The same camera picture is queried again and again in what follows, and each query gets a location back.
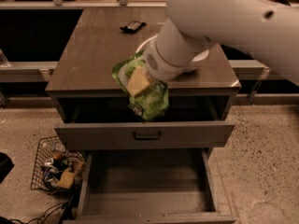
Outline white ceramic bowl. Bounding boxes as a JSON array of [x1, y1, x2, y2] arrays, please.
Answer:
[[183, 49, 209, 73]]

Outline upper open grey drawer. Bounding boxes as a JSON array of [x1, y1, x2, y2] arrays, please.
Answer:
[[55, 120, 235, 150]]

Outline grey drawer cabinet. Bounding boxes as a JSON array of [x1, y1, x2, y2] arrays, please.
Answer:
[[46, 7, 240, 123]]

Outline dark snack bar wrapper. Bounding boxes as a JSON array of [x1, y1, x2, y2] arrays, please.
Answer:
[[121, 21, 146, 34]]

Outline yellow sponge in basket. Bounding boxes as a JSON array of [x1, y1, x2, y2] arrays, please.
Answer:
[[57, 171, 75, 189]]

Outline black cables on floor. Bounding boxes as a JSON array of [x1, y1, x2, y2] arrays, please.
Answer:
[[0, 196, 78, 224]]

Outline green jalapeno chip bag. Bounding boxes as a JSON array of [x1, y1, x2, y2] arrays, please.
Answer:
[[111, 51, 169, 122]]

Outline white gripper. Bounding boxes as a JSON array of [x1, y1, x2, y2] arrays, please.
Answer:
[[126, 38, 204, 98]]

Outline grey metal rail frame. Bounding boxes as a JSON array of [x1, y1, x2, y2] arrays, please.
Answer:
[[0, 62, 58, 83]]

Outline open grey drawer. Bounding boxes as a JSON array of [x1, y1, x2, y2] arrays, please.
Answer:
[[55, 120, 235, 150], [64, 149, 235, 224]]

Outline black wire basket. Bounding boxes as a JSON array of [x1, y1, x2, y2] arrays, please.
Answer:
[[31, 136, 86, 196]]

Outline lower open grey drawer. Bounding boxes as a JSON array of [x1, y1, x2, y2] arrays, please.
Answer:
[[64, 149, 235, 224]]

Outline black drawer handle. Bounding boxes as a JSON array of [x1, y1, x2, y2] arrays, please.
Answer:
[[132, 131, 162, 141]]

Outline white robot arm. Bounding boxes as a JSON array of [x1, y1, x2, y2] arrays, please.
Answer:
[[143, 0, 299, 85]]

